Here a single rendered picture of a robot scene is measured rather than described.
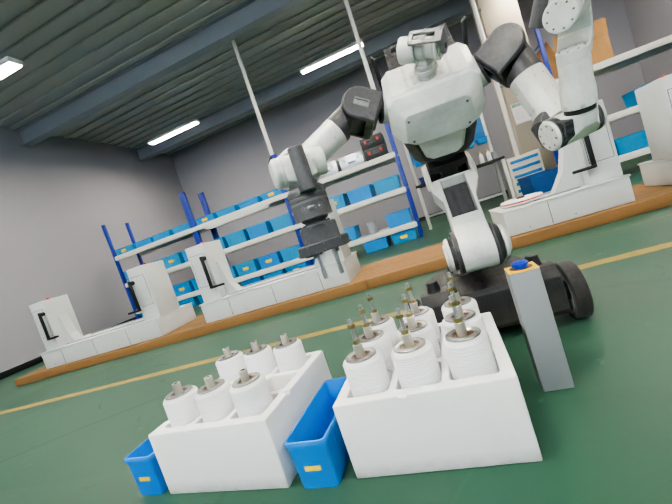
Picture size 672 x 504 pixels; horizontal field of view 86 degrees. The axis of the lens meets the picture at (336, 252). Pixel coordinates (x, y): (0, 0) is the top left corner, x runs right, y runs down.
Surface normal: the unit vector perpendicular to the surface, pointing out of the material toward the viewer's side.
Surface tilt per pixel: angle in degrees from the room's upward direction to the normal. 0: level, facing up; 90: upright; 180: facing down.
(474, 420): 90
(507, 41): 80
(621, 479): 0
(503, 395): 90
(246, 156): 90
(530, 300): 90
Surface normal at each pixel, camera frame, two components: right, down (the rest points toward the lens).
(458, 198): -0.35, -0.29
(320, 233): 0.10, 0.04
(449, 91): -0.22, 0.26
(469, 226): -0.39, -0.51
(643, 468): -0.32, -0.95
